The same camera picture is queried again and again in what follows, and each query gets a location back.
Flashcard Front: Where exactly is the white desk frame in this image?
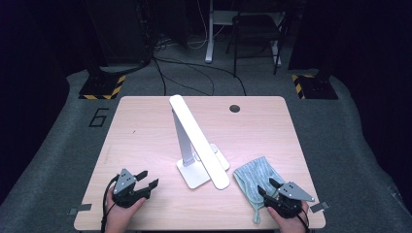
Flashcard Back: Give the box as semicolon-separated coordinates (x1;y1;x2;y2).
204;0;286;68

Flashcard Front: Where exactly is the black striped stand base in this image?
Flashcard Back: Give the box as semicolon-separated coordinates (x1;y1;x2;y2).
292;74;339;100
78;74;126;101

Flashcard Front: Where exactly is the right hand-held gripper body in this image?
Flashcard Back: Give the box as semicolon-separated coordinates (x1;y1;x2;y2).
262;181;316;219

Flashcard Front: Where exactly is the dark cabinet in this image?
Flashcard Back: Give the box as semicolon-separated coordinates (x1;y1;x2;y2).
83;0;154;67

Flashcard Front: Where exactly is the grey tape tab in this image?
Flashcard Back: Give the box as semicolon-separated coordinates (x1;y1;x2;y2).
310;201;330;214
68;203;93;216

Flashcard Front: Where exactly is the pale green fluffy towel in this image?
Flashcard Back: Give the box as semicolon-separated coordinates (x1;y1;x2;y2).
232;155;288;225

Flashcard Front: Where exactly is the white desk lamp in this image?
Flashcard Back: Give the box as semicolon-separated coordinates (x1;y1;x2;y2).
168;94;231;190

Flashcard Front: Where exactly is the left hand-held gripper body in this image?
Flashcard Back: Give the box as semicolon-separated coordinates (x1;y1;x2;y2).
111;168;152;209

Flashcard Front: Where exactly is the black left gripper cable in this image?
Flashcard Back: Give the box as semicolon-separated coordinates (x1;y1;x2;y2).
100;174;120;233

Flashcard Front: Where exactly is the white cable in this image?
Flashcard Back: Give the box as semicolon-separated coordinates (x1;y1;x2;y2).
187;0;210;50

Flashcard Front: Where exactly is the person's right hand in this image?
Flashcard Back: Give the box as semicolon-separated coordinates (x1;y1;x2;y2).
266;200;311;233

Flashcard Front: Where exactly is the black chair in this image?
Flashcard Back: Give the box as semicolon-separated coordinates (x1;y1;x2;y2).
225;11;289;78

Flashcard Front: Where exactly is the person's left hand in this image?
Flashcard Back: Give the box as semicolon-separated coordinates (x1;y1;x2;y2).
104;188;147;233

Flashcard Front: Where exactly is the black floor cable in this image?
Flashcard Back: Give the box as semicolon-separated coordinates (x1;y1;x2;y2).
152;57;168;96
154;57;248;96

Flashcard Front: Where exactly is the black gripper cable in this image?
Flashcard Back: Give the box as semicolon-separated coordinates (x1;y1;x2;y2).
295;209;311;233
100;174;120;233

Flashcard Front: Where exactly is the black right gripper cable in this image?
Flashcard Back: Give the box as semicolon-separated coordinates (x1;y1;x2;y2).
295;209;311;233

